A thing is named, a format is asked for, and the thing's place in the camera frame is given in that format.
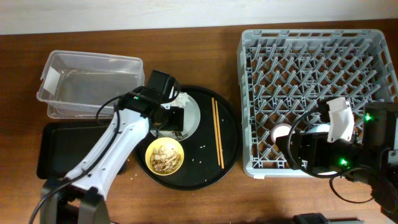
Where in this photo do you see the white round plate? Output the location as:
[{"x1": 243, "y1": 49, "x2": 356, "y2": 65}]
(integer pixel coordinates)
[{"x1": 150, "y1": 95, "x2": 200, "y2": 141}]

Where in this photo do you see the light blue plastic cup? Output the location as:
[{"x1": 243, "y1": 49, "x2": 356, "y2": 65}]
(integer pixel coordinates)
[{"x1": 307, "y1": 124, "x2": 330, "y2": 133}]

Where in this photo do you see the pink plastic cup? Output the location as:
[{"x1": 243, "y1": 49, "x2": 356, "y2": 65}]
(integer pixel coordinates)
[{"x1": 271, "y1": 123, "x2": 292, "y2": 143}]

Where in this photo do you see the black rectangular tray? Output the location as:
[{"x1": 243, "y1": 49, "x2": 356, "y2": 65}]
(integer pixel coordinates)
[{"x1": 37, "y1": 121, "x2": 108, "y2": 179}]

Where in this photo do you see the white napkin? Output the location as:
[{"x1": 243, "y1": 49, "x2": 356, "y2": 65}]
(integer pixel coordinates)
[{"x1": 171, "y1": 92, "x2": 190, "y2": 108}]

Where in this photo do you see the round black tray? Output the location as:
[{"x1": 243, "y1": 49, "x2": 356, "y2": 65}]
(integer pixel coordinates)
[{"x1": 133, "y1": 86, "x2": 243, "y2": 190}]

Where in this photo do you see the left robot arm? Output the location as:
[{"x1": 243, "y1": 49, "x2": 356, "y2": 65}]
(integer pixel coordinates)
[{"x1": 29, "y1": 70, "x2": 184, "y2": 223}]

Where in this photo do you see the grey dishwasher rack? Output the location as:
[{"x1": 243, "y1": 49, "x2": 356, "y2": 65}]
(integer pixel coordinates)
[{"x1": 237, "y1": 29, "x2": 397, "y2": 179}]

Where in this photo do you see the clear plastic bin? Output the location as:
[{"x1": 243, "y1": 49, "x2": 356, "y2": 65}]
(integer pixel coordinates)
[{"x1": 37, "y1": 50, "x2": 145, "y2": 119}]

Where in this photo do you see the yellow bowl with food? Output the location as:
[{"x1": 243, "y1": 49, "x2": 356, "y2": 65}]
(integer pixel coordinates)
[{"x1": 145, "y1": 138, "x2": 185, "y2": 176}]

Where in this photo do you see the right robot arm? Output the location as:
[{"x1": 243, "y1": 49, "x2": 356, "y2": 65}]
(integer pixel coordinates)
[{"x1": 275, "y1": 97, "x2": 397, "y2": 222}]

